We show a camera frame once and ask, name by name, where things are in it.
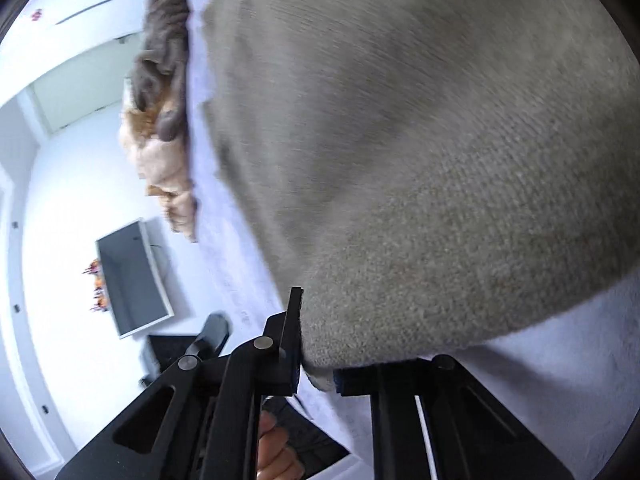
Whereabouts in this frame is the olive brown knit sweater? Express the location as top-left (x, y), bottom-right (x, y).
top-left (203, 0), bottom-right (639, 374)

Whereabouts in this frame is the bare human hand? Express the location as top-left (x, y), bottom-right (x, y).
top-left (256, 411), bottom-right (305, 480)

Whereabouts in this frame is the lavender fleece blanket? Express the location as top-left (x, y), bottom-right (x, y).
top-left (188, 0), bottom-right (639, 479)

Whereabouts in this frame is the white framed monitor screen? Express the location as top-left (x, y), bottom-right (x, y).
top-left (96, 220), bottom-right (175, 339)

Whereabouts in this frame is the red flower decoration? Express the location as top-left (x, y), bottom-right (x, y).
top-left (84, 259), bottom-right (110, 312)

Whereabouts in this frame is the peach orange crumpled garment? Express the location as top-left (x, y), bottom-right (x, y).
top-left (118, 78), bottom-right (196, 243)

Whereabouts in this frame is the grey brown crumpled garment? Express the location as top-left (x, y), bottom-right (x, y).
top-left (130, 0), bottom-right (190, 142)

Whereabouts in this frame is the white wardrobe with handles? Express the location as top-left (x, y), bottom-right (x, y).
top-left (1, 0), bottom-right (145, 143)

